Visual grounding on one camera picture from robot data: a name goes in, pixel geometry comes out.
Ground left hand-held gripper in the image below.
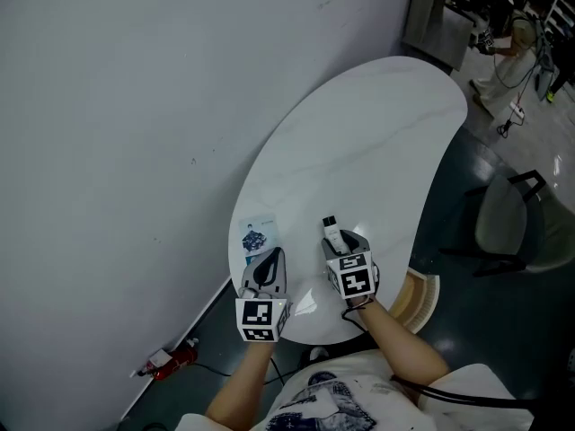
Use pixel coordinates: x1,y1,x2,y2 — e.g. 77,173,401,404
234,246,294,344

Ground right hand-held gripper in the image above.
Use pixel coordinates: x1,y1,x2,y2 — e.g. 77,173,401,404
320,229,381,302

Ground white tube with black cap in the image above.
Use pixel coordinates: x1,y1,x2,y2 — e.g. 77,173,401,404
321,215,349,256

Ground card with blue print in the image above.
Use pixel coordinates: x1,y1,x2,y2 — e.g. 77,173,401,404
237,214,280,267

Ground wooden drawer white ribbed front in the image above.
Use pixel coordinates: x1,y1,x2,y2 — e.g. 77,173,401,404
388,267,441,335

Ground person's right forearm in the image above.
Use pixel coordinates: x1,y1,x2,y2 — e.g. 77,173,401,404
357,297,450,385

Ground person's left forearm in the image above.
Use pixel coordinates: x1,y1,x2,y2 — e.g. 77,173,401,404
205,339,276,426

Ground white kidney-shaped table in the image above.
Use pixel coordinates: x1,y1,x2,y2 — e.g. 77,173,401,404
227,55,469,346

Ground person's black trousers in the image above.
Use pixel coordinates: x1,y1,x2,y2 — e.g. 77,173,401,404
296,333,383,370

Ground red fire extinguisher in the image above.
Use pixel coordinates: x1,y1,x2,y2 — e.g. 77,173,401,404
137,338,199,382

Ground person's white printed shirt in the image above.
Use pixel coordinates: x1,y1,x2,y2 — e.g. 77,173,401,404
174,350,535,431

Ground grey upholstered chair black legs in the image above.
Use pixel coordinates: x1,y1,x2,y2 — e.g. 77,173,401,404
438,169,575,279

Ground grey cabinet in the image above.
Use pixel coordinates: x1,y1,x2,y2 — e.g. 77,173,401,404
402,0,477,72

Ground white storage shelf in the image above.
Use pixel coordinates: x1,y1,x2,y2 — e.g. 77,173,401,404
545,0,575,33

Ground black wrist bracelet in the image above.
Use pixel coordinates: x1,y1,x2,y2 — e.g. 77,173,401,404
341,295,376,314

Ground black shoulder cable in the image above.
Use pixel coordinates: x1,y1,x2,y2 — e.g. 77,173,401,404
389,374,543,411

